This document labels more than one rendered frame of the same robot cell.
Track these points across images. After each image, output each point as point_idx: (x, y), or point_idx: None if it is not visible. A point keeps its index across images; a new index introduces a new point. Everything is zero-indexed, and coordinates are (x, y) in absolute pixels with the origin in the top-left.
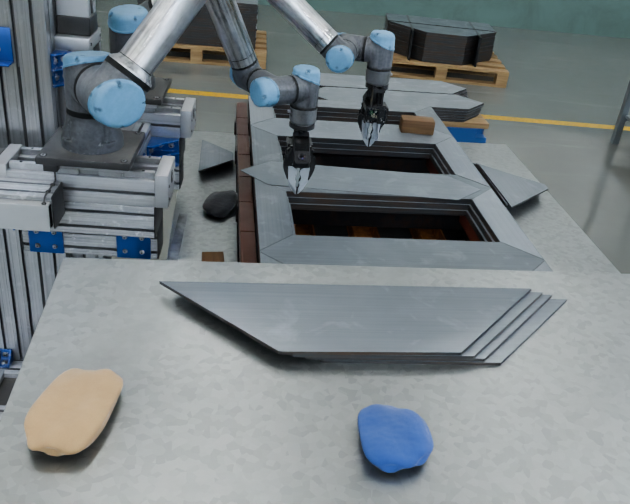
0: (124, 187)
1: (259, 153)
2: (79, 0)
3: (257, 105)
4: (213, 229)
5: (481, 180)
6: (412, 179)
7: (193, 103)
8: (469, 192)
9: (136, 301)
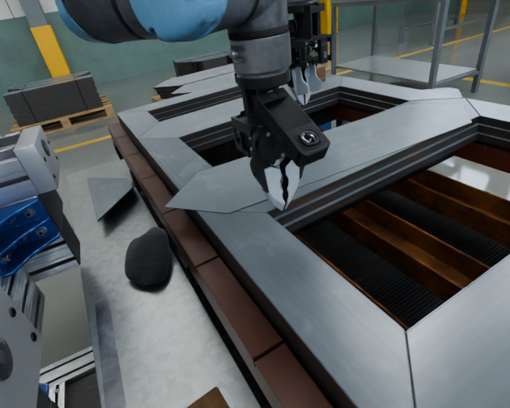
0: None
1: (173, 167)
2: None
3: (174, 36)
4: (160, 309)
5: (441, 95)
6: (384, 122)
7: (36, 132)
8: (461, 110)
9: None
